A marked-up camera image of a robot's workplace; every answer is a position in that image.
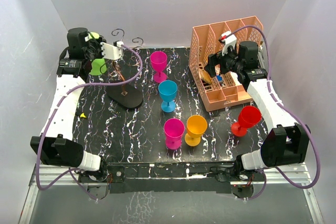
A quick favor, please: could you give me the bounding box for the purple cable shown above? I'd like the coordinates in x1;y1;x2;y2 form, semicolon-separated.
35;44;143;201
223;25;321;200

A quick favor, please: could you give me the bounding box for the metal wine glass rack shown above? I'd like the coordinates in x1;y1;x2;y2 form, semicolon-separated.
106;28;144;109

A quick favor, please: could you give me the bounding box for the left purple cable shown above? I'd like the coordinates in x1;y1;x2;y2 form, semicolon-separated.
35;44;143;201

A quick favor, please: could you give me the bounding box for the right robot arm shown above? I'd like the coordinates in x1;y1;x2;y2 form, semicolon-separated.
204;39;309;180

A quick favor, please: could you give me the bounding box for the blue item in organizer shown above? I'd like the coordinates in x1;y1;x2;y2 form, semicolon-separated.
216;75;224;86

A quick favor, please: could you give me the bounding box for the magenta wine glass back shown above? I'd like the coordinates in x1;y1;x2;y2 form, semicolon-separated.
150;51;167;83

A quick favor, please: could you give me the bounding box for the green wine glass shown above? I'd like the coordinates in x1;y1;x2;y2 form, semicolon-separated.
88;31;108;77

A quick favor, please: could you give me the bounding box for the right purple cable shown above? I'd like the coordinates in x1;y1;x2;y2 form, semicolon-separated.
223;25;321;200

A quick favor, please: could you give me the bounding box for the white card in organizer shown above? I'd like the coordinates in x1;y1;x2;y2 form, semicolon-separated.
230;72;241;86

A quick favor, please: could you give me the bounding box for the small yellow black object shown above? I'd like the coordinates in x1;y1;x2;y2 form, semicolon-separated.
76;112;87;119

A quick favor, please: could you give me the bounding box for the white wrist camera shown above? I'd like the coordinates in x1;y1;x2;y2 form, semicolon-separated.
100;41;124;60
218;30;237;55

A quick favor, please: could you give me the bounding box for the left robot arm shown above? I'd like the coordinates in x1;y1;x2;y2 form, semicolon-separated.
30;27;109;182

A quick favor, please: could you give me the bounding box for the magenta wine glass front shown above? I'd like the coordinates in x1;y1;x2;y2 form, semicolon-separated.
164;118;185;150

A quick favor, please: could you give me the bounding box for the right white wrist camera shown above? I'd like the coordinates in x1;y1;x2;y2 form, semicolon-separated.
218;30;237;55

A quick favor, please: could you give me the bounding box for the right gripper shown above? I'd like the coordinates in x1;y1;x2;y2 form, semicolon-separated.
204;44;243;78

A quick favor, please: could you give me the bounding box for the magenta wine glass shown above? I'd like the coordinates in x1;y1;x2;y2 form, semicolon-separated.
164;118;185;150
150;51;167;83

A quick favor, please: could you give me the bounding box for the red wine glass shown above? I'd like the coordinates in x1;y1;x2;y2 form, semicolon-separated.
231;105;261;137

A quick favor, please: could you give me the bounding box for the orange wine glass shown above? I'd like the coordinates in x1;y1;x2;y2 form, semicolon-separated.
184;115;207;147

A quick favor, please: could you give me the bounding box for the metal base frame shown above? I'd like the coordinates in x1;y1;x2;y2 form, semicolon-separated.
19;170;324;223

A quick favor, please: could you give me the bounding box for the blue wine glass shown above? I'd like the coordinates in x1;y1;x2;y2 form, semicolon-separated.
159;80;177;113

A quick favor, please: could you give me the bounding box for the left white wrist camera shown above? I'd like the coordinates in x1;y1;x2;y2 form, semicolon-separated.
100;41;124;60

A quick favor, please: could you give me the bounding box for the pink file organizer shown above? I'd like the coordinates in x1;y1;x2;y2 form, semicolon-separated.
188;16;263;112

